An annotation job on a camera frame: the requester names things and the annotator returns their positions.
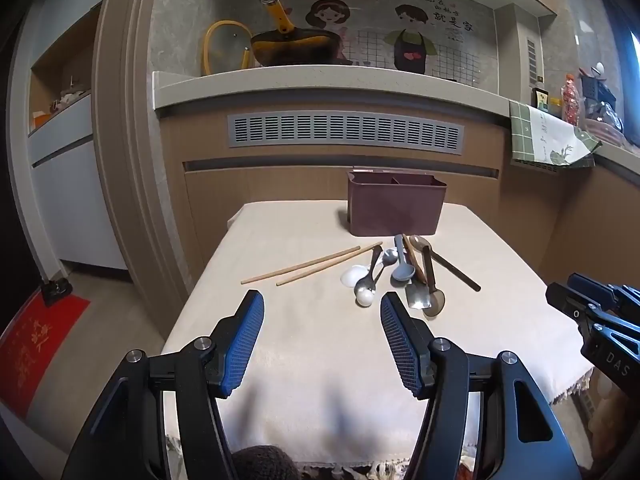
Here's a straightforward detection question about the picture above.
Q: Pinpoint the black wok with yellow handle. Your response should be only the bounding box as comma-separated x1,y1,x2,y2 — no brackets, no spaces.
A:
250,0,346,67

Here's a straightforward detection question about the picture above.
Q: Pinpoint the brown fuzzy clothing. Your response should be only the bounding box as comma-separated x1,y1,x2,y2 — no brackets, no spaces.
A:
229,444,302,480

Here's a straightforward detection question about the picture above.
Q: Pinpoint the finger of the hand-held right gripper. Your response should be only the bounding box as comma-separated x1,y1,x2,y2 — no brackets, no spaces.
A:
546,282,640,346
567,273,640,319

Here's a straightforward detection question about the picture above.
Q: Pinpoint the red-orange plastic bottle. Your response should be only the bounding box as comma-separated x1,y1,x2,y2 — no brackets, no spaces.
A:
561,74,581,123

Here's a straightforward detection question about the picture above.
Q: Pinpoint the wooden chopstick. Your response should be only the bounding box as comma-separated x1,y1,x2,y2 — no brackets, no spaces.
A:
241,246,361,286
276,242,384,287

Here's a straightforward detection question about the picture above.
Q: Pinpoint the metal flat spoon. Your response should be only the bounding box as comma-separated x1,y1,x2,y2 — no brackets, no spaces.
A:
404,280,433,311

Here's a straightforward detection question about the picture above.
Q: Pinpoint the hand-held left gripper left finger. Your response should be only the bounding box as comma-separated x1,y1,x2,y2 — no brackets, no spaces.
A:
62,289,265,480

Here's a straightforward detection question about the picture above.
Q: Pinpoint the beige column with vent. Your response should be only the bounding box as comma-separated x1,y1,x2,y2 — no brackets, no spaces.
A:
495,2,558,96

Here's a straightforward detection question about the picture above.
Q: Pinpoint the brown plastic utensil holder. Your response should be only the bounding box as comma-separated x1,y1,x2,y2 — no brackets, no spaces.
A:
346,170,447,237

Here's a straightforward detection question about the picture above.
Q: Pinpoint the small black floor object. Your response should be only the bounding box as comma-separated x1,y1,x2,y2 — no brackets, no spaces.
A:
41,278,74,307

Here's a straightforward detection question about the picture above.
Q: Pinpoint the grey vent grille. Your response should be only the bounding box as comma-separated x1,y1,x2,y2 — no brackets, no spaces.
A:
227,112,465,153

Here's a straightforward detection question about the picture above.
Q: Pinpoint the light wooden spoon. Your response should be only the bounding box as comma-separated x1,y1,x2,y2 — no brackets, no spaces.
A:
401,233,428,285

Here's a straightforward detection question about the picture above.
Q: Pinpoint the cream tablecloth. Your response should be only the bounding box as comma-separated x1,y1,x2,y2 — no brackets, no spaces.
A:
162,201,596,480

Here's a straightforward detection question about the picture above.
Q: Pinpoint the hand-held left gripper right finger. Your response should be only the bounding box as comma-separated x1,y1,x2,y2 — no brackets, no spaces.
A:
380,292,583,480

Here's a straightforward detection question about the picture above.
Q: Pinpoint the white shelf cabinet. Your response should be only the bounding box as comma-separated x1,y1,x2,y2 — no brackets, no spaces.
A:
10,0,131,271

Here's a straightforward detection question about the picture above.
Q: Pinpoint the brown translucent spoon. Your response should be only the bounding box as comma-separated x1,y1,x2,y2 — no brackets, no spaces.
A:
421,245,447,320

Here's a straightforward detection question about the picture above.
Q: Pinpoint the dark blue basket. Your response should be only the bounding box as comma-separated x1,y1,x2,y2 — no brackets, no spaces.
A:
579,62,626,130

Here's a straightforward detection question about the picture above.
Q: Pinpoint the person's right forearm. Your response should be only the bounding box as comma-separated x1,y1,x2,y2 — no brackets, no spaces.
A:
585,375,640,480

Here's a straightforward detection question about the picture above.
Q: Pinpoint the grey-blue plastic spoon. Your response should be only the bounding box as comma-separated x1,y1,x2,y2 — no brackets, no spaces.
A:
391,234,416,282

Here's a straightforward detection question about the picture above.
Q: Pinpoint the green checked towel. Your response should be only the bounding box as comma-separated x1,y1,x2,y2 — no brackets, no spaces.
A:
509,101,603,167

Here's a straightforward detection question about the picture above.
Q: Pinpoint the kitchen counter cabinet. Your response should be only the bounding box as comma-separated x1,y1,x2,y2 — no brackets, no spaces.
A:
152,70,640,311

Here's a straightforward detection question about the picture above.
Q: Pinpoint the yellow-rimmed glass lid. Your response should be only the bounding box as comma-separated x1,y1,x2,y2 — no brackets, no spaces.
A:
202,20,253,77

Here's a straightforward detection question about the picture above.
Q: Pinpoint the cartoon wall sticker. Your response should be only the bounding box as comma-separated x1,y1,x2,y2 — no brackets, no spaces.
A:
300,0,501,96

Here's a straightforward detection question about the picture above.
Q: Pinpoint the dark long-handled spoon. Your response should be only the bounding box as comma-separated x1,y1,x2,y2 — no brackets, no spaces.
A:
409,234,482,292

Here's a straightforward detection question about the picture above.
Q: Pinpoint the red floor mat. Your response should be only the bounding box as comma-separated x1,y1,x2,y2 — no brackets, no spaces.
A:
0,292,92,421

